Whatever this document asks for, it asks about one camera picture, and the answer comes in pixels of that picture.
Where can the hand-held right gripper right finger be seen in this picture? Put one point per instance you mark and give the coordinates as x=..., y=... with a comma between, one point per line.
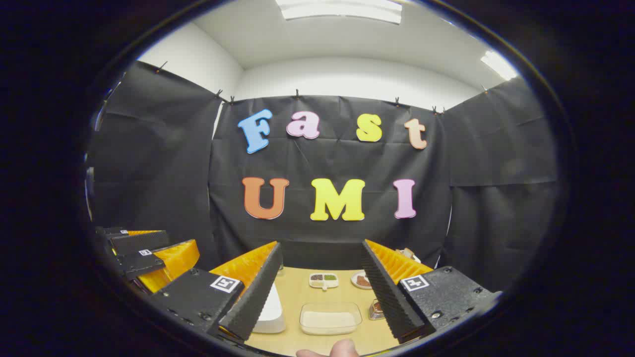
x=389, y=297

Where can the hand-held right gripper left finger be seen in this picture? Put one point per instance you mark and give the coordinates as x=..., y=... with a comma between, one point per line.
x=258, y=292

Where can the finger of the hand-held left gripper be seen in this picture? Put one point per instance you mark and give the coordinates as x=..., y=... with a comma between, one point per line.
x=139, y=241
x=141, y=263

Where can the clear metal chopstick holder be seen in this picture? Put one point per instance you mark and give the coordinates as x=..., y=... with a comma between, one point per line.
x=375, y=315

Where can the white rice cooker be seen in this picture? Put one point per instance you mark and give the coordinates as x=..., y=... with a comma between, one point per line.
x=272, y=312

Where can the clear box of rice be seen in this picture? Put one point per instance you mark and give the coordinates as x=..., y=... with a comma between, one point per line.
x=330, y=320

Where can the brown meat piece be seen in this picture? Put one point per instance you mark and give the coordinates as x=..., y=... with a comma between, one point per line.
x=363, y=281

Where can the white round plate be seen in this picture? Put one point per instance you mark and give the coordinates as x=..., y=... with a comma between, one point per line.
x=354, y=282

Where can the white toaster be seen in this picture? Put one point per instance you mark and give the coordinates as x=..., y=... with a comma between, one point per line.
x=412, y=257

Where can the white divided condiment dish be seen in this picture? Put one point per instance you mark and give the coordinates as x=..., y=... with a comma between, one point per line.
x=323, y=280

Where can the ceiling light panel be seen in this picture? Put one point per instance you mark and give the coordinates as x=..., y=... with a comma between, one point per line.
x=342, y=10
x=498, y=65

